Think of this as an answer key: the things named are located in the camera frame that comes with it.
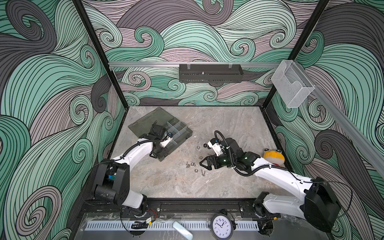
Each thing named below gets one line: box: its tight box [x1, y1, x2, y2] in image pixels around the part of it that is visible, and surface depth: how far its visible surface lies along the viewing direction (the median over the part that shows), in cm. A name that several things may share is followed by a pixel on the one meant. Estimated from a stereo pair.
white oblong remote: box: [172, 221, 194, 240], surface depth 66 cm
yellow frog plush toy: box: [263, 148, 285, 167], surface depth 86 cm
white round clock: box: [210, 213, 234, 240], surface depth 68 cm
